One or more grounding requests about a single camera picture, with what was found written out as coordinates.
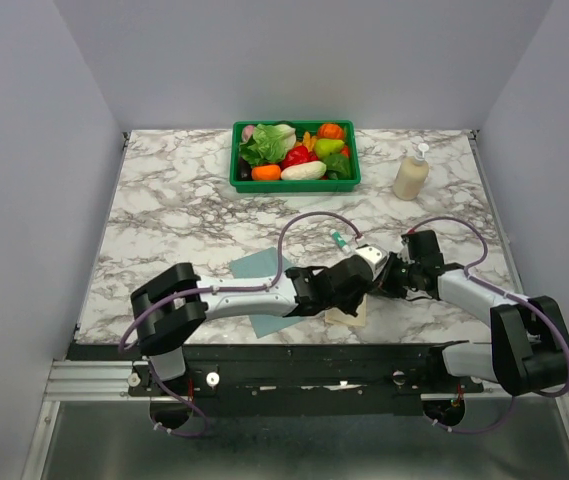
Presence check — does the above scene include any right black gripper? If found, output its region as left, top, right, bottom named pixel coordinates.
left=366, top=251, right=421, bottom=299

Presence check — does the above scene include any blue-grey envelope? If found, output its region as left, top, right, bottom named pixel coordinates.
left=229, top=247, right=302, bottom=338

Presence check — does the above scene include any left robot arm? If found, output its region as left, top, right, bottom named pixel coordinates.
left=131, top=247, right=387, bottom=395

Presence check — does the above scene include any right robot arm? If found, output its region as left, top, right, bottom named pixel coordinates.
left=377, top=230, right=569, bottom=397

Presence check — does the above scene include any green glue stick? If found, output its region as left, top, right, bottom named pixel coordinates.
left=330, top=230, right=352, bottom=255

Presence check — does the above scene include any beige pump bottle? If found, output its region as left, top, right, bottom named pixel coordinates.
left=393, top=143, right=430, bottom=201

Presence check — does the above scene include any green plastic crate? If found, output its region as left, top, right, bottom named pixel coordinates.
left=229, top=120, right=361, bottom=193

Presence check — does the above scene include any white radish toy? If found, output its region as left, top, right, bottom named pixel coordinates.
left=280, top=160, right=327, bottom=181

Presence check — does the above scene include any green pepper toy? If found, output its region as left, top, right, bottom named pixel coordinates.
left=322, top=153, right=352, bottom=180

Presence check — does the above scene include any orange carrot toy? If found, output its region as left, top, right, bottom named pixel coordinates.
left=251, top=164, right=281, bottom=182

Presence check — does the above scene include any red pepper toy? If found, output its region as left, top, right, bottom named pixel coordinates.
left=280, top=145, right=318, bottom=171

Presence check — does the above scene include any green pear toy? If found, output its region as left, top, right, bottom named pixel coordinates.
left=313, top=138, right=345, bottom=160

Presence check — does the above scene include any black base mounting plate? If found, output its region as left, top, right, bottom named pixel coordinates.
left=67, top=344, right=483, bottom=426

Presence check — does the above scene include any orange pumpkin toy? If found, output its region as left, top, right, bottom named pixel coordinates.
left=317, top=123, right=346, bottom=141

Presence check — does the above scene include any green lettuce toy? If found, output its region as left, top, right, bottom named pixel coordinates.
left=239, top=124, right=297, bottom=167

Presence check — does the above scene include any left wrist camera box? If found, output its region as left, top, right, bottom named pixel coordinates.
left=355, top=245, right=389, bottom=279

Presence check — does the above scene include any aluminium frame rail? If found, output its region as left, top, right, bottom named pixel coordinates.
left=44, top=360, right=132, bottom=402

